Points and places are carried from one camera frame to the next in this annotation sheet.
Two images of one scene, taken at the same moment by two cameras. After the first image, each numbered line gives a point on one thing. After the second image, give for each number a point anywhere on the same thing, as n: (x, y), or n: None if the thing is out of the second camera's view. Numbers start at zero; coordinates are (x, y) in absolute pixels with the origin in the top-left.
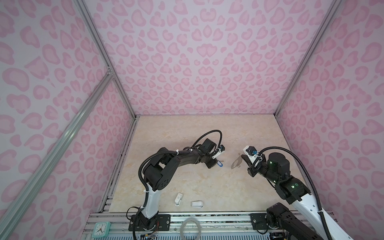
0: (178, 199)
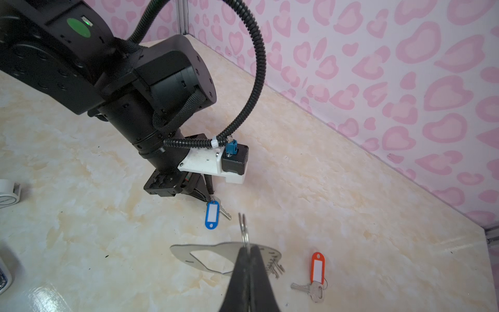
0: (10, 193)
